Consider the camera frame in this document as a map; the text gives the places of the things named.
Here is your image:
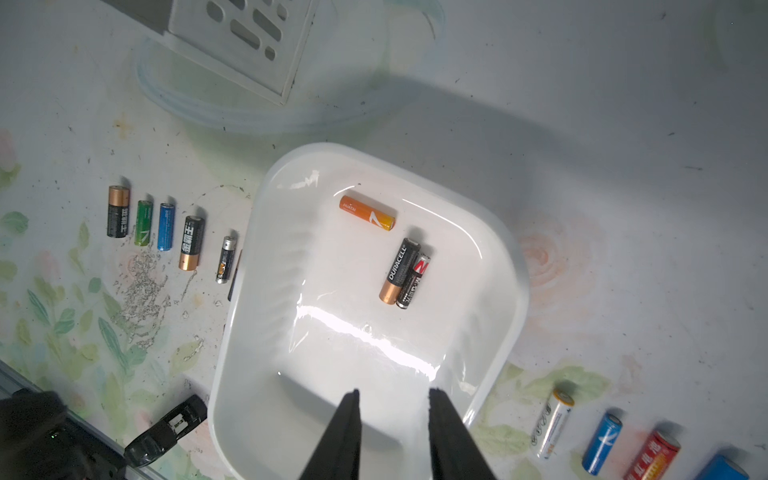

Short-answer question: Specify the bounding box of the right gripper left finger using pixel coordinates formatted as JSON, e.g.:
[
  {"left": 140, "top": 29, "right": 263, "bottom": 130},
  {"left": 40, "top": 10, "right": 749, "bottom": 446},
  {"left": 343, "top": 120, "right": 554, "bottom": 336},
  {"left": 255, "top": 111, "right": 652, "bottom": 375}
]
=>
[{"left": 300, "top": 389, "right": 362, "bottom": 480}]

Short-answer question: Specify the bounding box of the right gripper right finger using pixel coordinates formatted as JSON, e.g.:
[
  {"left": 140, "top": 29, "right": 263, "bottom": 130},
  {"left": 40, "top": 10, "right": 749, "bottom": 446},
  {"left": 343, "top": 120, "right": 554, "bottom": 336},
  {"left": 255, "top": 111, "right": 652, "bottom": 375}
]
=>
[{"left": 428, "top": 388, "right": 495, "bottom": 480}]

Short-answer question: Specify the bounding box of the white orange AA battery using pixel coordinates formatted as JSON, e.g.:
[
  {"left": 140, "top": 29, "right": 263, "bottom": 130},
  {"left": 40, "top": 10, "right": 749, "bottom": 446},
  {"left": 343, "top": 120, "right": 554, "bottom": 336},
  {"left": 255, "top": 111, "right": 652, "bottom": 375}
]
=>
[{"left": 530, "top": 388, "right": 575, "bottom": 460}]

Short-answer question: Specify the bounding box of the blue battery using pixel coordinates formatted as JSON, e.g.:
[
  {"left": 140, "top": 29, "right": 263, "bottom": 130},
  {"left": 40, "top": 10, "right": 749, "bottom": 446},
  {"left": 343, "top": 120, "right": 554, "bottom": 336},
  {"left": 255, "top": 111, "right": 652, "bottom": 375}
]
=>
[
  {"left": 581, "top": 412, "right": 623, "bottom": 476},
  {"left": 157, "top": 203, "right": 175, "bottom": 252},
  {"left": 695, "top": 454, "right": 749, "bottom": 480}
]

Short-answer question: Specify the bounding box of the black red silver AAA battery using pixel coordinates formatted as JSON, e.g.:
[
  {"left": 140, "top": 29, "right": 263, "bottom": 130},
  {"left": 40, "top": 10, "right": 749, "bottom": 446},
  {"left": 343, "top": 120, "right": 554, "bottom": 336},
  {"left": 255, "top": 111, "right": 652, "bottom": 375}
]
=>
[{"left": 395, "top": 253, "right": 431, "bottom": 309}]

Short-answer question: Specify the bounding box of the red AA battery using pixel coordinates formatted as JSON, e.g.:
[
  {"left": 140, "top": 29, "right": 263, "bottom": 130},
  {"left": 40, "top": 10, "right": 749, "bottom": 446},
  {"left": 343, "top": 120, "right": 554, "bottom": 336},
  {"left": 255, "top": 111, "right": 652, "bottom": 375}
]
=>
[{"left": 623, "top": 430, "right": 681, "bottom": 480}]

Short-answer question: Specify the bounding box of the green battery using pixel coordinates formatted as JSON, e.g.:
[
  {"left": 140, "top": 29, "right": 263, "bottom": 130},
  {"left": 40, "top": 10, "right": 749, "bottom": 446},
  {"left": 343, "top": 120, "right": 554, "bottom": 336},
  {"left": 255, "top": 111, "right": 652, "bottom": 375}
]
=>
[{"left": 134, "top": 200, "right": 153, "bottom": 247}]

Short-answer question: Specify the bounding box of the black copper Duracell AA battery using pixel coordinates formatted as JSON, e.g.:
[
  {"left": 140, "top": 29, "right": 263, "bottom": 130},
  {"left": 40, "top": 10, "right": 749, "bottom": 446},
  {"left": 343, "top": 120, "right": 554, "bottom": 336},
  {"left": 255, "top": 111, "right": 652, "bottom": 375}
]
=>
[{"left": 107, "top": 185, "right": 130, "bottom": 238}]

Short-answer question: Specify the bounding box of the white plastic storage box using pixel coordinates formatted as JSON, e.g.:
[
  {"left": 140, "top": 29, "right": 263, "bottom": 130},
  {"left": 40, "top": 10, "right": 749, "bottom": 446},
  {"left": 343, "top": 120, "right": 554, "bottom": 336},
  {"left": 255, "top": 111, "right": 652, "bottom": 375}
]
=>
[{"left": 208, "top": 143, "right": 530, "bottom": 479}]

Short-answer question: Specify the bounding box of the floral table mat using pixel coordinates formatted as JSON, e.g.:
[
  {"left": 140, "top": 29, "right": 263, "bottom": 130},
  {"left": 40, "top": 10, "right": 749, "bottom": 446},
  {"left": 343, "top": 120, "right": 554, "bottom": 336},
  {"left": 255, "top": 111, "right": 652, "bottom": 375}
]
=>
[{"left": 1, "top": 1, "right": 767, "bottom": 479}]

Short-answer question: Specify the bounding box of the beige desktop file organizer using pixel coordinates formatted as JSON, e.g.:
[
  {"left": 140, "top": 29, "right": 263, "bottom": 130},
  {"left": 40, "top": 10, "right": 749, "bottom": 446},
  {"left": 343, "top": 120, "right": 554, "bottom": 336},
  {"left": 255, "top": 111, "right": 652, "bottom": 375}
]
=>
[{"left": 107, "top": 0, "right": 318, "bottom": 105}]

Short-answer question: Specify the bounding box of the aluminium mounting rail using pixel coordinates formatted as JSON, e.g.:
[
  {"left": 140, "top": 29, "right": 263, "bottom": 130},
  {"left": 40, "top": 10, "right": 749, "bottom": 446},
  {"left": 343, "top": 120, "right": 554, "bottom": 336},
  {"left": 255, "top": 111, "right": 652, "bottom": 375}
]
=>
[{"left": 0, "top": 358, "right": 169, "bottom": 480}]

